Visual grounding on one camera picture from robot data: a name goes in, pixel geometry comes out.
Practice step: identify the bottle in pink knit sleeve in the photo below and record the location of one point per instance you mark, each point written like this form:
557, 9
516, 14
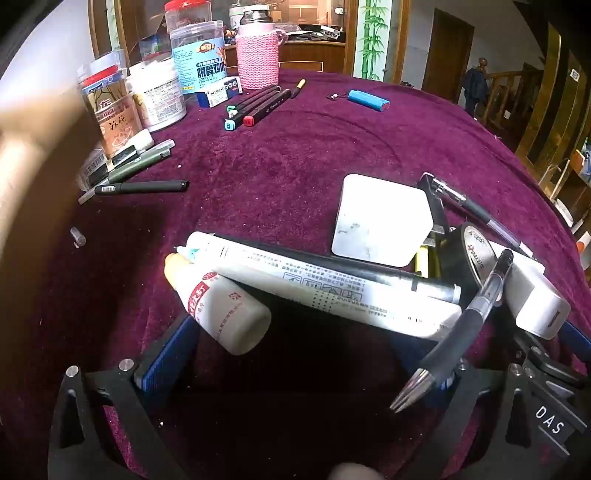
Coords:
257, 55

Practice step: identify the slim black pen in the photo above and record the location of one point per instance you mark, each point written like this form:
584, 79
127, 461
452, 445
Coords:
138, 187

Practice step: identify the white square wall charger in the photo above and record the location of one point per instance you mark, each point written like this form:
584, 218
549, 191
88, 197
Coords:
378, 221

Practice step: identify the small clear cap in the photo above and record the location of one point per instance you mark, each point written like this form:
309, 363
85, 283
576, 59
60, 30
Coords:
78, 237

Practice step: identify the black marker green cap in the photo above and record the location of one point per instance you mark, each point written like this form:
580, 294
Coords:
229, 108

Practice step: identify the yellow black pen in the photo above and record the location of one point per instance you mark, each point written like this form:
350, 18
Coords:
422, 263

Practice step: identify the purple velvet tablecloth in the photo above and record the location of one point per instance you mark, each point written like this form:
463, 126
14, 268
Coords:
300, 175

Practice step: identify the clear jar red lid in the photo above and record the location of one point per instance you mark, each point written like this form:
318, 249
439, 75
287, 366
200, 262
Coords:
184, 14

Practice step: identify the black electrical tape roll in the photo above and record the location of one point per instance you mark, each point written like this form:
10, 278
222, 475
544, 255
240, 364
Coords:
461, 263

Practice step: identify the black marker white cap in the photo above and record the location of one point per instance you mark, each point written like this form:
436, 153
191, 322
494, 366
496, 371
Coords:
234, 113

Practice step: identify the white correction tube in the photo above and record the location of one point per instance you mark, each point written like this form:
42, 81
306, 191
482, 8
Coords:
141, 141

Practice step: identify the translucent white pen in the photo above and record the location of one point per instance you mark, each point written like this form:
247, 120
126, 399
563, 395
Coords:
161, 146

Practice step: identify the clear plastic pen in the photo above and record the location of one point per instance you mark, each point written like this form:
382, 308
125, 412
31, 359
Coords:
90, 198

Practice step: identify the amber jar red lid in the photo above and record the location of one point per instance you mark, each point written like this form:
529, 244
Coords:
113, 120

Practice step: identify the white plastic jar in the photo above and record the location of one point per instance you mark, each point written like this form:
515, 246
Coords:
157, 99

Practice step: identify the wooden glass cabinet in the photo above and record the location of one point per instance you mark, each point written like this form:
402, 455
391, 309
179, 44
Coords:
314, 55

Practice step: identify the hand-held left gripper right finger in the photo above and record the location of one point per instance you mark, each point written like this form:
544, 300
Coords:
461, 383

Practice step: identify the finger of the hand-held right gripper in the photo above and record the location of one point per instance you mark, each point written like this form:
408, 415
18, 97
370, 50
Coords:
540, 357
577, 337

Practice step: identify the thick white marker pen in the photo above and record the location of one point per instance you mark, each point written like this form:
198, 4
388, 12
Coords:
323, 290

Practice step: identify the brown wooden door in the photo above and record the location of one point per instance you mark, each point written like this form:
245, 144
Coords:
445, 55

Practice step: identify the small blue white box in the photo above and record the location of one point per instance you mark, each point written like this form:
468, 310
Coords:
221, 90

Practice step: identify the thin orange black pen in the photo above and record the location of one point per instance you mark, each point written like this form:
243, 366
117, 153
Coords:
298, 87

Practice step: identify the green pouch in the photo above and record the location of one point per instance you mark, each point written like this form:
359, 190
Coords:
138, 164

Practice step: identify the small blue cylinder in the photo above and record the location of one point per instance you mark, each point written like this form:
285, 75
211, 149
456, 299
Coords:
369, 99

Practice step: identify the bamboo painted panel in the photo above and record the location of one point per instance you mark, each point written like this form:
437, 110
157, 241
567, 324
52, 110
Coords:
374, 37
112, 18

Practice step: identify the pale green mug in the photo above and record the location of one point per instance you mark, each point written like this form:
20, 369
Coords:
238, 11

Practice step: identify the clear jar blue label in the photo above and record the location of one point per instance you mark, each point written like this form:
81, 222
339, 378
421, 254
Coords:
198, 60

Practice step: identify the white usb wall charger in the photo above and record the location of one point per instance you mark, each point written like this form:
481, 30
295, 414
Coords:
526, 290

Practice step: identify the wooden stair railing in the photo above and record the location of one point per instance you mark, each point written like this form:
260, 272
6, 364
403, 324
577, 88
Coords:
508, 97

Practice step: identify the blurred tan object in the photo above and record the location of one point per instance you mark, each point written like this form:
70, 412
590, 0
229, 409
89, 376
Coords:
32, 161

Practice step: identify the white glue bottle orange tip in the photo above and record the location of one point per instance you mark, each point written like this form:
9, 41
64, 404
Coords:
221, 314

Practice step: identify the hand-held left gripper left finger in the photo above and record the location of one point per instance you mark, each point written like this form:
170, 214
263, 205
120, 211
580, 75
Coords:
166, 355

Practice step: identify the black gel pen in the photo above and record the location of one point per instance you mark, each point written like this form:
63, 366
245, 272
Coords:
461, 332

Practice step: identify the small white barcode box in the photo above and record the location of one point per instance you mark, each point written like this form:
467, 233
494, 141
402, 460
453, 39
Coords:
92, 166

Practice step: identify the black marker pink cap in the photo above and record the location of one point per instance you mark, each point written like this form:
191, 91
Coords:
406, 279

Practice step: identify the wooden shelf unit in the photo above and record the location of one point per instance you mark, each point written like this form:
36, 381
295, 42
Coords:
554, 101

